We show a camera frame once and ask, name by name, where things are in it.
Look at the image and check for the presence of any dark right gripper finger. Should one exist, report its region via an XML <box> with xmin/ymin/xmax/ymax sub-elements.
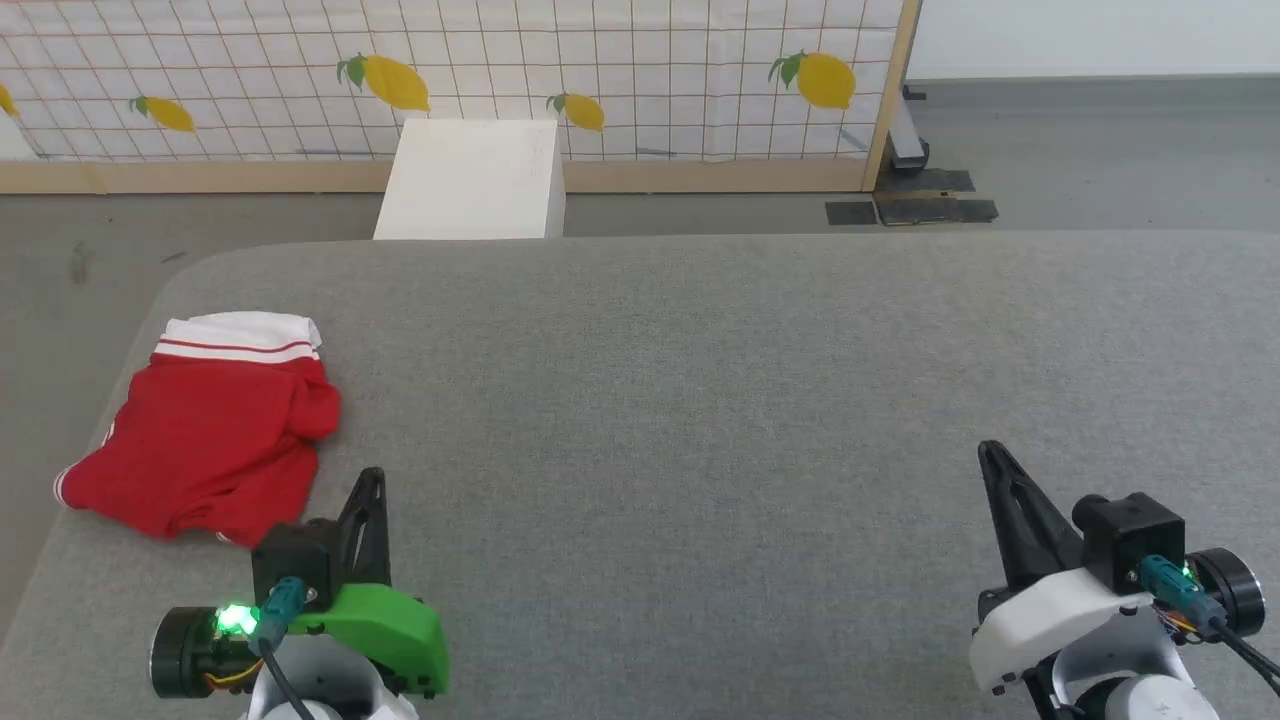
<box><xmin>978</xmin><ymin>440</ymin><xmax>1087</xmax><ymax>592</ymax></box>

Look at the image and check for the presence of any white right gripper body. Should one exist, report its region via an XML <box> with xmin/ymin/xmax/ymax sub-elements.
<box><xmin>968</xmin><ymin>567</ymin><xmax>1169</xmax><ymax>697</ymax></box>

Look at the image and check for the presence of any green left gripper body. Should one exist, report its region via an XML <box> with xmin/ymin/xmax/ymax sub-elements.
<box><xmin>290</xmin><ymin>583</ymin><xmax>451</xmax><ymax>698</ymax></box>

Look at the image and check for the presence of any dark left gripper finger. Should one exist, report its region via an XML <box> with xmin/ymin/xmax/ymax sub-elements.
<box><xmin>337</xmin><ymin>467</ymin><xmax>391</xmax><ymax>591</ymax></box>

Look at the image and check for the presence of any red and white jersey shirt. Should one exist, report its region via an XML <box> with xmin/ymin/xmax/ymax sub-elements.
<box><xmin>54</xmin><ymin>311</ymin><xmax>343</xmax><ymax>549</ymax></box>

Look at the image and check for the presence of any grey fabric sofa seat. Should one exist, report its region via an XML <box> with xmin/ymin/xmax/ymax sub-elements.
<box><xmin>0</xmin><ymin>232</ymin><xmax>1280</xmax><ymax>720</ymax></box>

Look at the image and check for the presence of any large black floor mat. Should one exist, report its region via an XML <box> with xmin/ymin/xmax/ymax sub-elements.
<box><xmin>874</xmin><ymin>168</ymin><xmax>1000</xmax><ymax>227</ymax></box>

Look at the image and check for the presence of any white box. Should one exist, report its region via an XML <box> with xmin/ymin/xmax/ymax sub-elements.
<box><xmin>373</xmin><ymin>118</ymin><xmax>566</xmax><ymax>241</ymax></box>

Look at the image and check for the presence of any grey metal partition foot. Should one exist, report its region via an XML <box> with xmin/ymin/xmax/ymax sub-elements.
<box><xmin>886</xmin><ymin>85</ymin><xmax>932</xmax><ymax>172</ymax></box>

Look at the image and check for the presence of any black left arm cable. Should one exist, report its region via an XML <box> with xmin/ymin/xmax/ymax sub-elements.
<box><xmin>256</xmin><ymin>640</ymin><xmax>321</xmax><ymax>720</ymax></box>

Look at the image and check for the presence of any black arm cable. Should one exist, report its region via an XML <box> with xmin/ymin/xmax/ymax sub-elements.
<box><xmin>1205</xmin><ymin>618</ymin><xmax>1280</xmax><ymax>697</ymax></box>
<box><xmin>256</xmin><ymin>640</ymin><xmax>321</xmax><ymax>720</ymax></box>

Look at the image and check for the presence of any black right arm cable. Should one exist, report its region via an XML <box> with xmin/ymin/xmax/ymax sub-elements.
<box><xmin>1205</xmin><ymin>618</ymin><xmax>1280</xmax><ymax>697</ymax></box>

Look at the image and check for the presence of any lemon print wood frame partition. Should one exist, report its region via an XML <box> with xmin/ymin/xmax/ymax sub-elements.
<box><xmin>0</xmin><ymin>0</ymin><xmax>923</xmax><ymax>195</ymax></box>

